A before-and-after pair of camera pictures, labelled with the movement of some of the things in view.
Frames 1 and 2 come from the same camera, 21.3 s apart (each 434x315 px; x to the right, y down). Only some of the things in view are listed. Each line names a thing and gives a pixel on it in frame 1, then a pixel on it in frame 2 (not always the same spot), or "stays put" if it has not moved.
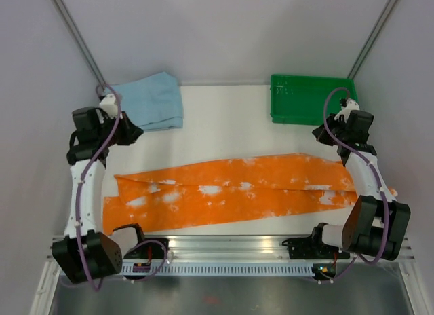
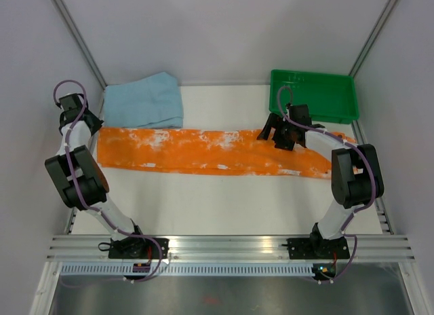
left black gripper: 131,132 -> 97,123
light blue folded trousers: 152,103 stays put
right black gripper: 321,134 -> 272,121
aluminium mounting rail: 245,248 stays put
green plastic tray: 301,99 stays put
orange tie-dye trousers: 253,186 -> 170,147
